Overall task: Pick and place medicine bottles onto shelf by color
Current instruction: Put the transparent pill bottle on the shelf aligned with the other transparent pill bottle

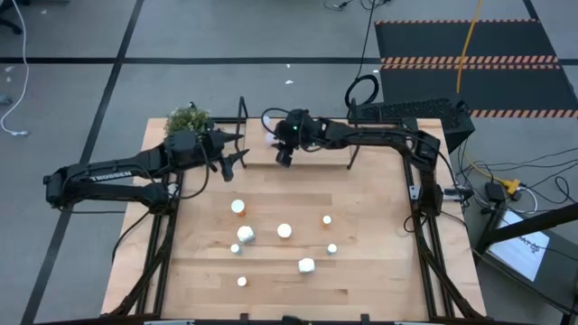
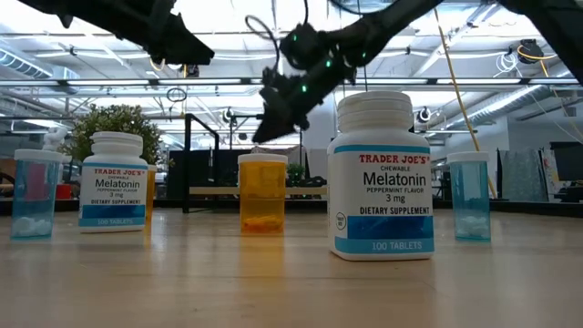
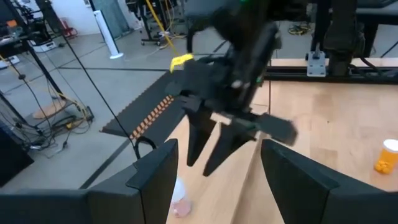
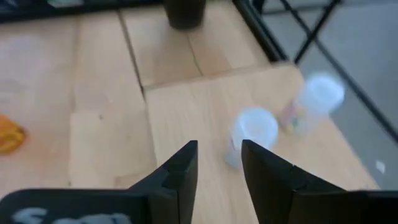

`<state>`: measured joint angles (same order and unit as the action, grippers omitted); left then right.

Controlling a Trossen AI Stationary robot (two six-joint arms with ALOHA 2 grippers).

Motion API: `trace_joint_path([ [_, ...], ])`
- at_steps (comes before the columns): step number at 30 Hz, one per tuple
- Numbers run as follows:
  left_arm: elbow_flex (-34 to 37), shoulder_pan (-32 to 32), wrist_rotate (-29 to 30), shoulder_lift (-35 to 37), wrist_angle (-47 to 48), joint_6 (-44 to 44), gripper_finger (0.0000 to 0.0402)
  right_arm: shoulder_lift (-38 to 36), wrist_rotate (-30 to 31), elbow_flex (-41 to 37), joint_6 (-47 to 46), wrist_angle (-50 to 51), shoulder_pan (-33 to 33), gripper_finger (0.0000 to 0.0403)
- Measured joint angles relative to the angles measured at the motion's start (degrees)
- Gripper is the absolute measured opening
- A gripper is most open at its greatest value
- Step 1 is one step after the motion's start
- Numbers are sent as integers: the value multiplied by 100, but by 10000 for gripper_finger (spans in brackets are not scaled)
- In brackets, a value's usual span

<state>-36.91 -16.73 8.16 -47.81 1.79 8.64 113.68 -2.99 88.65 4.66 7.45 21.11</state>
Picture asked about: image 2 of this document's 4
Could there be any silver ventilation duct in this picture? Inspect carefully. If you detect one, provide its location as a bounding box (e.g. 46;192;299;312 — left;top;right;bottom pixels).
430;67;583;138

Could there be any small green plant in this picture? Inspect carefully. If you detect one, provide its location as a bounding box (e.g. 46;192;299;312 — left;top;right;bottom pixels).
286;162;306;188

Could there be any LED light bar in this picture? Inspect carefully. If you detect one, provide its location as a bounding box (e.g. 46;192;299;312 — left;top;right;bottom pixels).
0;77;583;88

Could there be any white robot figure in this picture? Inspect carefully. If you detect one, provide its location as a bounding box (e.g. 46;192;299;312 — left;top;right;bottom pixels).
41;126;69;154

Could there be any large amber pill bottle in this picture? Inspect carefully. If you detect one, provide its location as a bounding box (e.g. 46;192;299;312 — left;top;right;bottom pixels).
237;153;289;236
144;163;159;229

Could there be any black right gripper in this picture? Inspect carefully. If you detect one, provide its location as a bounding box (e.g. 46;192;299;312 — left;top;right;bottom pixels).
251;67;337;145

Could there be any dark computer monitor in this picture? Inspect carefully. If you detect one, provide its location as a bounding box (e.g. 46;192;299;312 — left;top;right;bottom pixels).
549;140;583;183

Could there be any green potted plant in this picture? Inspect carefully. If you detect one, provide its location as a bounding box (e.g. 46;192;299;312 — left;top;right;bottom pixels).
58;103;164;170

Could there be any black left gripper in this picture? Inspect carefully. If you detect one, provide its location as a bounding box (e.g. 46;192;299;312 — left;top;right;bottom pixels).
107;0;216;67

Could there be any white Trader Joe's melatonin bottle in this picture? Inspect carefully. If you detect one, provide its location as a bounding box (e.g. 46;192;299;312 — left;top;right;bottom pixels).
77;131;149;234
326;90;435;262

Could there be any black partition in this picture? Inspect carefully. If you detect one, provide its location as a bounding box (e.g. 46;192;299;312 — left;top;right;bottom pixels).
166;149;238;200

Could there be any yellow hanging cable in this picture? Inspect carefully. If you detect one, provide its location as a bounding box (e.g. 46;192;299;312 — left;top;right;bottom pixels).
432;6;498;200

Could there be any black metal rig frame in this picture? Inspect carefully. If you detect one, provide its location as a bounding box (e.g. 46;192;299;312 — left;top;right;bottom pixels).
0;196;583;219

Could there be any blue pill vial white cap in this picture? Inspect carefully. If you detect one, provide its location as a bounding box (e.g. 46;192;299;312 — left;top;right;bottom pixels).
445;150;492;242
9;149;65;241

